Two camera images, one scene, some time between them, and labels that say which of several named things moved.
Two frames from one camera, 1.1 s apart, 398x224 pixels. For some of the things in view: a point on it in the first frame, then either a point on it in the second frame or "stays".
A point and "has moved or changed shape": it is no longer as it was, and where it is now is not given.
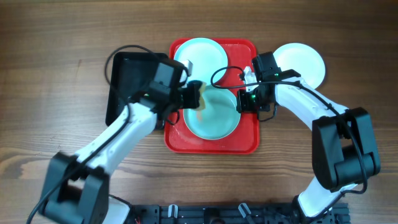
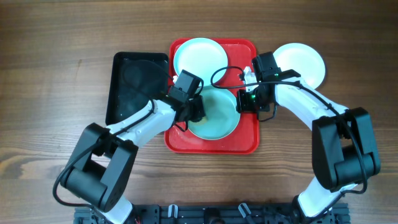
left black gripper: x=190 y=101 → x=198 y=112
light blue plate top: x=206 y=56 stays
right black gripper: x=242 y=106 stays
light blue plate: x=220 y=117 stays
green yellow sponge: x=202 y=89 has moved or changed shape
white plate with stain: x=306 y=59 stays
